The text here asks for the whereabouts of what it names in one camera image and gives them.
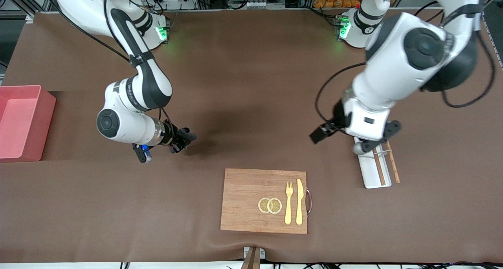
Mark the white rectangular tray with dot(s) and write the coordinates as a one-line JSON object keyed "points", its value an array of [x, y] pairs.
{"points": [[369, 171]]}

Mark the yellow plastic knife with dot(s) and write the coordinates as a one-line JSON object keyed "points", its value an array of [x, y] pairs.
{"points": [[299, 202]]}

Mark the metal table edge bracket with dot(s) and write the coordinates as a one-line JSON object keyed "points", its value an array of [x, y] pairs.
{"points": [[262, 253]]}

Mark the lemon slice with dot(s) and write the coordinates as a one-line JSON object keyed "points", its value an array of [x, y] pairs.
{"points": [[262, 205], [275, 206]]}

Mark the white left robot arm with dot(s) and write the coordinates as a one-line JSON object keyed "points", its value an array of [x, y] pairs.
{"points": [[393, 76]]}

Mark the pink plastic bin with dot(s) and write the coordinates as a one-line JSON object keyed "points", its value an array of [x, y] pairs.
{"points": [[19, 131]]}

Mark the aluminium frame profile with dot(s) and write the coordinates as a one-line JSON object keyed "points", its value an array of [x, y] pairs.
{"points": [[27, 4]]}

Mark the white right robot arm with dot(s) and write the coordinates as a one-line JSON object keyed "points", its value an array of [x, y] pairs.
{"points": [[125, 127]]}

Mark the yellow plastic fork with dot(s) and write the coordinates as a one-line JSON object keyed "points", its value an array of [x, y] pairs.
{"points": [[288, 210]]}

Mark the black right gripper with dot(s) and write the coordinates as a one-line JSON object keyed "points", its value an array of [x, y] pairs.
{"points": [[174, 136]]}

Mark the brown angled post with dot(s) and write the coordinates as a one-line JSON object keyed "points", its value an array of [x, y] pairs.
{"points": [[251, 261]]}

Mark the white terminal block row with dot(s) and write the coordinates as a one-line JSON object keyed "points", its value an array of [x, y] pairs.
{"points": [[255, 4]]}

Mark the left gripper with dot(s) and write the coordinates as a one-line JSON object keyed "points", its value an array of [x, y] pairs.
{"points": [[338, 118]]}

